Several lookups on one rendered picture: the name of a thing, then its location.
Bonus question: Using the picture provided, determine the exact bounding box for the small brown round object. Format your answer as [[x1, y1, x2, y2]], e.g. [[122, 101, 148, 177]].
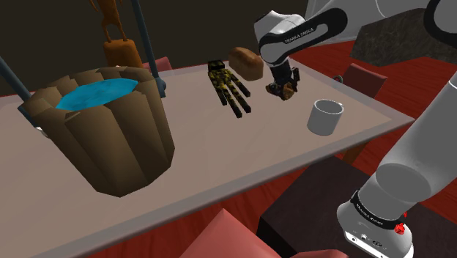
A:
[[277, 82, 296, 102]]

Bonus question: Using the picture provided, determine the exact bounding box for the orange brown statue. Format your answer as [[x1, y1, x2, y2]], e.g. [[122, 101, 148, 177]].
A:
[[89, 0, 144, 69]]

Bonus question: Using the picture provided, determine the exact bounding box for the dark mottled block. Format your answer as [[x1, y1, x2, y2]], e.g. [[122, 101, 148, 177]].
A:
[[349, 7, 457, 67]]

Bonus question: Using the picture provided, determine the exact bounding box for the pink chair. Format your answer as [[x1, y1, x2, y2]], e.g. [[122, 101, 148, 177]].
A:
[[142, 56, 173, 73], [178, 208, 349, 258]]

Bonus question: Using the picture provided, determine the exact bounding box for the beige table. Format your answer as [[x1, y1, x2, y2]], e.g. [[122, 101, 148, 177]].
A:
[[0, 56, 416, 258]]

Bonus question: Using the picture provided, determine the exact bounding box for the black yellow blocky figure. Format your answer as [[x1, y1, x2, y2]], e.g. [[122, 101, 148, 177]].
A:
[[207, 59, 252, 119]]

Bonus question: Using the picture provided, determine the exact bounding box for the dark red chair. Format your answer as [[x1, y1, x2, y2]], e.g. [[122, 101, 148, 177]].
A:
[[340, 63, 389, 100]]

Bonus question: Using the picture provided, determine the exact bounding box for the brown bread loaf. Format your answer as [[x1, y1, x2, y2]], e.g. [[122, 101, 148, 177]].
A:
[[228, 46, 264, 82]]

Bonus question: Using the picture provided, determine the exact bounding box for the dark robot stand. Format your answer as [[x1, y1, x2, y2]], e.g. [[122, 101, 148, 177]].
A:
[[256, 155, 457, 258]]

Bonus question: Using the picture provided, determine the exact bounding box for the wooden bucket with blue water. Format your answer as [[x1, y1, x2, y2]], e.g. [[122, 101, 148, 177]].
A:
[[0, 0, 177, 198]]

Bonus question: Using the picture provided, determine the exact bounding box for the white mug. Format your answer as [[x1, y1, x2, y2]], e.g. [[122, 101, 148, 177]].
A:
[[306, 98, 345, 137]]

